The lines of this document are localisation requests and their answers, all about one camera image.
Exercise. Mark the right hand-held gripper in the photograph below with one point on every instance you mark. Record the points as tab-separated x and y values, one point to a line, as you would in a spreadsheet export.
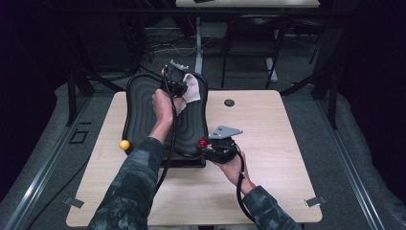
221	150

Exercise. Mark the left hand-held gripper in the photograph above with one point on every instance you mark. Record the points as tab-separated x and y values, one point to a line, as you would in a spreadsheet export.
174	81

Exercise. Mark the red ball knob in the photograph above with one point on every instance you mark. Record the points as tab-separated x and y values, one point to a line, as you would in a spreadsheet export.
202	142

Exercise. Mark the grey cleaning cloth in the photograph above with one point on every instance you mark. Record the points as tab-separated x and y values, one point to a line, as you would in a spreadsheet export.
193	89

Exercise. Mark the black wavy tray shaker machine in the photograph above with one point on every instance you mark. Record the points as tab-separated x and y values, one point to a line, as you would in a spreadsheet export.
142	108

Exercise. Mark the yellow ball knob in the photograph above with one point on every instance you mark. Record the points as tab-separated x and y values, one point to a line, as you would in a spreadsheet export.
124	144

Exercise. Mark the person's right hand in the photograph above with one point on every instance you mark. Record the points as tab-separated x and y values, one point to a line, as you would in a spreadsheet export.
234	172

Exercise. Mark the person's left hand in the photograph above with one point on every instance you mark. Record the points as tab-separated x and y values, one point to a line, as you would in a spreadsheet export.
162	108

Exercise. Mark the white desk leg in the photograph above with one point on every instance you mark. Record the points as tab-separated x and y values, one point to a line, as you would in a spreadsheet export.
198	41

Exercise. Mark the dark round table grommet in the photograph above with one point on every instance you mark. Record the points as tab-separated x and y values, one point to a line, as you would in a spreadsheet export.
229	102

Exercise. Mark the black crossbar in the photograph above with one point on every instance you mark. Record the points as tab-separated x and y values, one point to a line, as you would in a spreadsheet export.
127	11

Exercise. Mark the white desk foot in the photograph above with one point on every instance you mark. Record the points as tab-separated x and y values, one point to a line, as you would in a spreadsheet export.
271	68

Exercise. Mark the black chair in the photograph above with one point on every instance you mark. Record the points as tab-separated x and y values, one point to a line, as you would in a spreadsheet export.
255	22

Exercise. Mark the grey tape strip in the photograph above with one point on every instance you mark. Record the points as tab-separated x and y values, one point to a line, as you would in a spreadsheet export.
316	201
74	202

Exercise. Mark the black frame stand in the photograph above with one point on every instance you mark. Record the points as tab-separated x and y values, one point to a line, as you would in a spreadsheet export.
333	102
72	96

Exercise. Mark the metal floor rail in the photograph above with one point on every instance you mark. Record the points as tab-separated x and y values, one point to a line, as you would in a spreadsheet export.
48	166
348	166

